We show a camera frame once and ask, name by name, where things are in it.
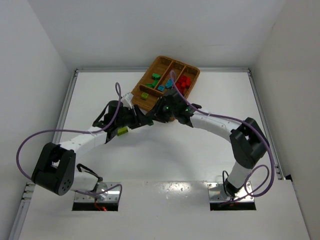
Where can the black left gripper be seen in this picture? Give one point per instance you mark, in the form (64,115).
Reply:
(136,118)

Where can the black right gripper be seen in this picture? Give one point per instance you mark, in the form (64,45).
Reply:
(171,94)

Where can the cyan lime lego stack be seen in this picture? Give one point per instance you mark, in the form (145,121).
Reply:
(123,130)

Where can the lime piece of split lego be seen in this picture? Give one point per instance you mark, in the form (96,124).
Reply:
(144,96)

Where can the small cyan lego cube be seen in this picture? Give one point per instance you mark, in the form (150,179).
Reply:
(161,88)

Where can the dark green split lego piece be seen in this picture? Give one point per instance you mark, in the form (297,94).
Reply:
(150,85)

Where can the long cyan lego brick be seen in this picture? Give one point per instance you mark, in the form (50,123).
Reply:
(169,84)

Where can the dark green lego brick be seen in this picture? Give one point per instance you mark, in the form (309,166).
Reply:
(155,82)

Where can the small red lego brick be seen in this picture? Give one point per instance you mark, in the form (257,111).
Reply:
(184,82)

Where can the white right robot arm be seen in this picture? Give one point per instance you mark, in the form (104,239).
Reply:
(248,143)

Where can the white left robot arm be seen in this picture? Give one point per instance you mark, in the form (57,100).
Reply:
(58,170)

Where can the green lego in tray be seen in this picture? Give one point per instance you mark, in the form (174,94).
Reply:
(155,76)

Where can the brown wicker divided tray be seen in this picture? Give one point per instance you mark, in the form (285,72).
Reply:
(167,68)

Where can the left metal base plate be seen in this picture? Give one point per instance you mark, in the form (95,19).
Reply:
(104,192)

